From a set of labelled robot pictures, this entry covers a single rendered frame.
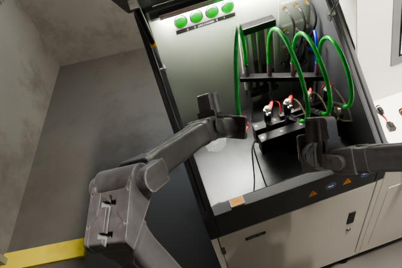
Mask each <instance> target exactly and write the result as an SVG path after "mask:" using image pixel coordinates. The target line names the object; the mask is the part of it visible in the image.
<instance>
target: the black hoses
mask: <svg viewBox="0 0 402 268"><path fill-rule="evenodd" d="M309 6H310V7H311V9H312V11H313V14H314V17H315V23H314V26H313V29H312V31H311V33H310V37H312V35H313V30H314V29H315V28H316V24H317V16H316V12H315V9H314V7H313V5H312V4H309ZM298 10H299V11H300V13H301V15H302V18H303V22H304V26H303V32H305V30H306V19H305V16H304V13H303V11H302V9H301V8H300V7H298ZM287 13H288V15H289V17H290V19H291V21H292V24H293V35H292V40H291V46H292V44H293V39H294V36H295V31H296V27H295V23H294V19H293V17H292V15H291V13H290V12H289V11H287ZM301 43H302V47H303V51H302V53H301V55H300V57H299V56H297V54H298V52H299V48H300V46H301ZM307 45H308V41H307V42H306V45H305V46H304V41H303V36H300V42H299V44H298V47H297V50H296V57H297V60H298V62H300V63H301V65H300V67H302V66H303V65H304V64H306V63H307V58H305V49H306V47H307ZM287 55H288V59H287V60H286V66H285V64H284V61H283V62H281V65H283V67H284V69H287V67H288V66H289V67H290V65H291V55H290V52H289V54H287ZM301 58H302V60H300V59H301ZM304 60H305V62H304V63H303V61H304Z"/></svg>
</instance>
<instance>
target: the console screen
mask: <svg viewBox="0 0 402 268"><path fill-rule="evenodd" d="M399 63H402V0H393V9H392V35H391V62H390V66H393V65H396V64H399Z"/></svg>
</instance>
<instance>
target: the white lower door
mask: <svg viewBox="0 0 402 268"><path fill-rule="evenodd" d="M375 184H376V181H374V182H371V183H369V184H366V185H363V186H361V187H358V188H355V189H353V190H349V191H346V192H344V193H341V194H338V195H336V196H333V197H329V198H328V199H324V200H322V201H319V202H316V203H313V204H311V205H307V206H305V207H302V208H299V209H296V210H294V211H291V212H288V213H286V214H282V215H280V216H277V217H274V218H271V219H269V220H266V221H263V222H260V223H257V224H254V225H252V226H249V227H246V228H244V229H240V230H238V231H235V232H233V233H229V234H226V235H224V236H220V237H218V240H219V242H220V245H221V252H222V254H223V255H224V257H225V259H226V262H227V265H228V268H314V267H317V266H320V265H322V264H325V263H328V262H331V261H333V260H337V259H339V258H342V257H344V256H347V255H350V254H353V253H354V251H355V248H356V245H357V242H358V238H359V236H360V232H361V229H362V226H363V222H364V219H365V217H366V213H367V210H368V207H369V203H370V200H371V196H372V194H373V190H374V187H375Z"/></svg>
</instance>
